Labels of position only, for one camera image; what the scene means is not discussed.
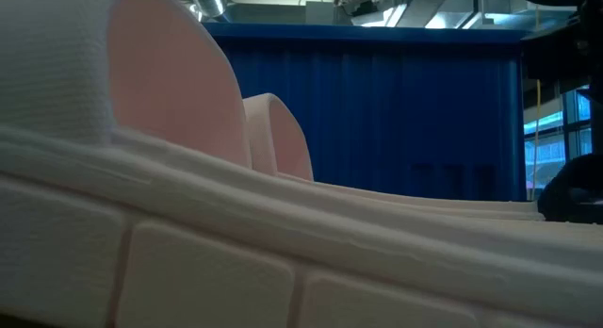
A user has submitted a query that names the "round silver ventilation duct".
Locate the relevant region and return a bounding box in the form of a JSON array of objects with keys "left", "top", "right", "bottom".
[{"left": 189, "top": 0, "right": 228, "bottom": 21}]

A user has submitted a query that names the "white foam slide sandal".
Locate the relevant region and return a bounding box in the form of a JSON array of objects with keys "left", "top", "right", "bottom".
[
  {"left": 0, "top": 0, "right": 603, "bottom": 328},
  {"left": 242, "top": 92, "right": 546, "bottom": 221}
]

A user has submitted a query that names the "rectangular metal ceiling duct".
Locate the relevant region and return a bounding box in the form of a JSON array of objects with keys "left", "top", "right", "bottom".
[{"left": 350, "top": 0, "right": 449, "bottom": 28}]

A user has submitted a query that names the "large blue plastic bin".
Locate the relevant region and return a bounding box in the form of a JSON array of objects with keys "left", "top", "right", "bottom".
[{"left": 202, "top": 21, "right": 529, "bottom": 203}]

